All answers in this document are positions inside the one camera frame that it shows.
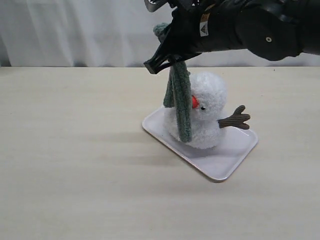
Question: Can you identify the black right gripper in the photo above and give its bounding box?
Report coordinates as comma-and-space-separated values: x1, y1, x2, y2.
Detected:
143, 4, 240, 74

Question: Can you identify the green knitted scarf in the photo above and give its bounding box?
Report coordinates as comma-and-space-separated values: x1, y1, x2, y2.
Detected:
152, 22, 194, 144

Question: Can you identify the white plush snowman toy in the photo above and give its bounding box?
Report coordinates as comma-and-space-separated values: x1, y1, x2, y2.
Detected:
162, 71, 251, 150

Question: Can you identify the white rectangular tray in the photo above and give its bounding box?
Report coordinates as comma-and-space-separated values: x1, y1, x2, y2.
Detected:
141, 106, 259, 183

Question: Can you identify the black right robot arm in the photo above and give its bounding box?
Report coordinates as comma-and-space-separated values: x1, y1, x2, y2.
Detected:
144, 0, 320, 74

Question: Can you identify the white curtain backdrop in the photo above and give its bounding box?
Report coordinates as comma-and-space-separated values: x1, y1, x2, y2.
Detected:
0, 0, 320, 68

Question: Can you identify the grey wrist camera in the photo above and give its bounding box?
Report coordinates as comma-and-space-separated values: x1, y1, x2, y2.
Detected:
144, 0, 176, 13

